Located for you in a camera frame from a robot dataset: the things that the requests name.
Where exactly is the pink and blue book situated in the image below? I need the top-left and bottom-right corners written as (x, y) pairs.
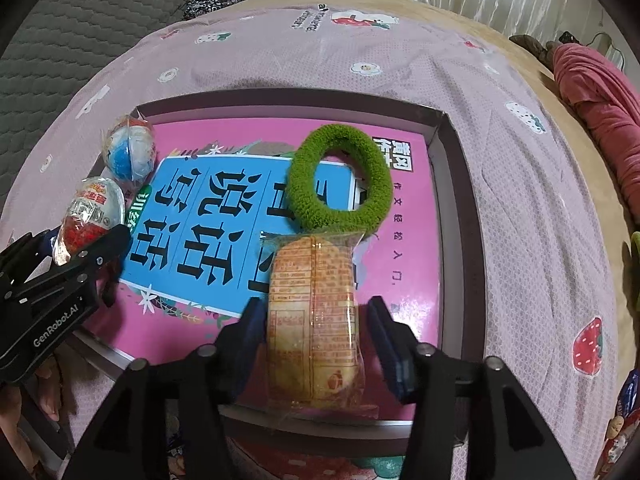
top-left (117, 117), bottom-right (444, 411)

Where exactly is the yellow biscuit packet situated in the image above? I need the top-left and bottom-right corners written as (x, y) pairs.
top-left (260, 230), bottom-right (369, 424)

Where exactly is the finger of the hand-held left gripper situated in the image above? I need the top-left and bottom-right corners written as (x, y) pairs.
top-left (15, 223), bottom-right (132, 308)
top-left (0, 230), bottom-right (62, 291)

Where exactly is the brown cloth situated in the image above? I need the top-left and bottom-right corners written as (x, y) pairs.
top-left (509, 34), bottom-right (556, 64)

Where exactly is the person's left hand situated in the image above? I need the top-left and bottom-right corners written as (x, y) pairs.
top-left (0, 350), bottom-right (69, 423)

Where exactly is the red and white packet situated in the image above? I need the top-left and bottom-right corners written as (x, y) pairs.
top-left (596, 412), bottom-right (637, 479)

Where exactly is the small blue snack packet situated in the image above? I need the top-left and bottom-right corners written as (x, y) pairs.
top-left (617, 370), bottom-right (640, 417)

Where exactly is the blue patterned cloth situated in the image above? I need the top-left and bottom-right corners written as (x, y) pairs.
top-left (182, 0), bottom-right (261, 21)

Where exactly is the green fuzzy ring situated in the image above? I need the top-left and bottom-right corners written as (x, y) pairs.
top-left (290, 123), bottom-right (394, 235)

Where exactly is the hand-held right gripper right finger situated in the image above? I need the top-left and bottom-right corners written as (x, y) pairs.
top-left (366, 296), bottom-right (576, 480)

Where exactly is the shallow grey cardboard box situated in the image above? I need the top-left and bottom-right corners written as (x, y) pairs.
top-left (65, 87), bottom-right (489, 450)

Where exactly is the blue toy egg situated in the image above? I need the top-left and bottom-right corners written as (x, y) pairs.
top-left (101, 115), bottom-right (159, 184)

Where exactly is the red toy egg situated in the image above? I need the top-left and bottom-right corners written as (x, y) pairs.
top-left (52, 176), bottom-right (127, 267)

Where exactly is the pink fleece blanket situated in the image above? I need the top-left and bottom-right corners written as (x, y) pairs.
top-left (552, 42), bottom-right (640, 222)

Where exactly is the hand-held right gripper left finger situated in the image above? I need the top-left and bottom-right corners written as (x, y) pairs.
top-left (62, 297), bottom-right (271, 480)

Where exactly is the grey quilted headboard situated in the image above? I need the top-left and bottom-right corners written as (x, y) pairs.
top-left (0, 0), bottom-right (242, 128)

